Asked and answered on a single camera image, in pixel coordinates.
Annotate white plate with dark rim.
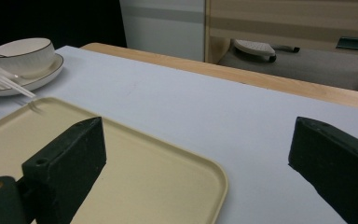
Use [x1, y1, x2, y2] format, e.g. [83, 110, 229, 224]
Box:
[0, 53, 65, 97]

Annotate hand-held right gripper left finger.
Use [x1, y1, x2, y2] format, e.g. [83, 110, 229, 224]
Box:
[21, 116, 107, 224]

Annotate white ribbed bowl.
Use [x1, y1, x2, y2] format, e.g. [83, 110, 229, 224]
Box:
[0, 37, 56, 79]

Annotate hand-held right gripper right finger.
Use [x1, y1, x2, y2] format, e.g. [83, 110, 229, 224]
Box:
[288, 116, 358, 224]

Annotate white chopsticks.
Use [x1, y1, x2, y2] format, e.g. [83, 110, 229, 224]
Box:
[0, 63, 45, 115]

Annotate beige plastic tray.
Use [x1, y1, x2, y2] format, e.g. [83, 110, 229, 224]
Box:
[0, 96, 229, 224]

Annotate wooden cabinet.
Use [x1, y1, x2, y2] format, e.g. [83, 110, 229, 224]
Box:
[204, 0, 358, 96]

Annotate dark green tray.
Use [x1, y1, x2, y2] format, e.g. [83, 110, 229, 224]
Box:
[336, 35, 358, 53]

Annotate white clothes iron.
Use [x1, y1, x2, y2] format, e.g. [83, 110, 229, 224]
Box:
[232, 38, 301, 63]

